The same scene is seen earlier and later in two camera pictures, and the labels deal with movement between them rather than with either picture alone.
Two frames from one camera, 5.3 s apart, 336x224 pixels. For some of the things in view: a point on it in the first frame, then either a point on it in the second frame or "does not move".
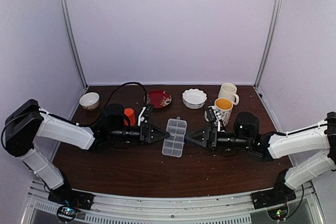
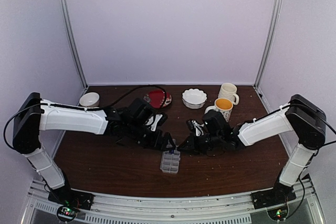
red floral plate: [158, 98] does not move
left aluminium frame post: [66, 17] does not move
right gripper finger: [203, 144] → [186, 149]
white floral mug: [222, 107] does not move
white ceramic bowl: [90, 100] does not move
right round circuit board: [278, 213] does not move
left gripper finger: [153, 136] → [164, 146]
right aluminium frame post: [279, 1] does not move
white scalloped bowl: [194, 98] does not move
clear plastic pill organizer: [173, 146] → [170, 162]
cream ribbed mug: [228, 91] does not move
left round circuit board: [66, 213] does not move
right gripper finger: [199, 136] → [189, 139]
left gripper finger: [158, 134] → [168, 137]
